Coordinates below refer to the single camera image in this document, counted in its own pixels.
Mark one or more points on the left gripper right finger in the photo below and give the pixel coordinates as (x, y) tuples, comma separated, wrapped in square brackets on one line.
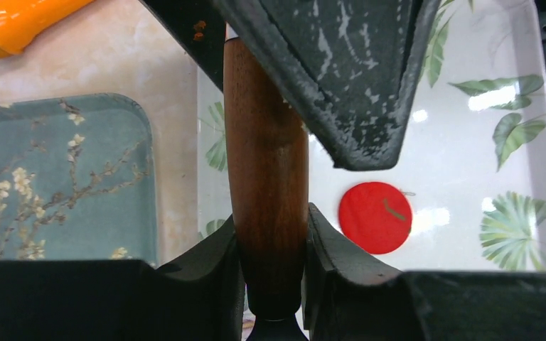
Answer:
[(350, 295)]

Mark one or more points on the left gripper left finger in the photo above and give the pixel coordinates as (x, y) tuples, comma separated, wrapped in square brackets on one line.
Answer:
[(197, 296)]

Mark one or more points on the white leaf pattern tray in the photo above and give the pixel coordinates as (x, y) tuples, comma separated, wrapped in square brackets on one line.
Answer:
[(473, 164)]

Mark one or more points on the teal blossom pattern tray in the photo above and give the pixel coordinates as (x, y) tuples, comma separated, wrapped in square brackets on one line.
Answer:
[(77, 180)]

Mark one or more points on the wooden rolling pin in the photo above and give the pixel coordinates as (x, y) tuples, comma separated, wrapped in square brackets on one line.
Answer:
[(267, 159)]

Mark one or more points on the orange toy carrot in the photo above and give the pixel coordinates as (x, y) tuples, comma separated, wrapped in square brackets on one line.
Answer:
[(22, 20)]

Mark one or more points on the red dough piece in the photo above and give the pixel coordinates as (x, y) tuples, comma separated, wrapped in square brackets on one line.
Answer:
[(376, 216)]

